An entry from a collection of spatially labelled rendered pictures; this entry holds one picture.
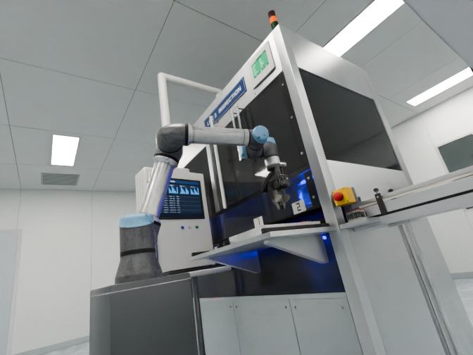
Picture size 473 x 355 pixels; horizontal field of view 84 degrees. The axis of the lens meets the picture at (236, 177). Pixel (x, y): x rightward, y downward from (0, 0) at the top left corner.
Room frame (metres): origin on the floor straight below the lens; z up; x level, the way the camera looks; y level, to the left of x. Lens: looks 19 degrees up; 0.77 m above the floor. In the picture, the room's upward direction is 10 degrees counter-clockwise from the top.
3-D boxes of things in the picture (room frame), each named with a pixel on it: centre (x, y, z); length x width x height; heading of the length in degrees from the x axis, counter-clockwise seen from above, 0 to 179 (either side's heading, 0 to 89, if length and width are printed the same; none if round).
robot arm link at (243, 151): (1.19, -0.10, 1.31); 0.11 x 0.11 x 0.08; 16
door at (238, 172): (1.80, 0.02, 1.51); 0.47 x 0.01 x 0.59; 37
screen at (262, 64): (1.37, -0.28, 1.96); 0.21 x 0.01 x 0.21; 37
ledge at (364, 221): (1.20, -0.51, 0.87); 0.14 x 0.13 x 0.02; 127
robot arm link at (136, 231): (0.94, 0.39, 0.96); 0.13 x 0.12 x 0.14; 16
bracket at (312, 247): (1.20, -0.21, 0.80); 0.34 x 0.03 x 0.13; 127
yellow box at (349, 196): (1.19, -0.47, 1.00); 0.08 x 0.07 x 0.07; 127
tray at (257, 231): (1.24, -0.13, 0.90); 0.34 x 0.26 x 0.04; 127
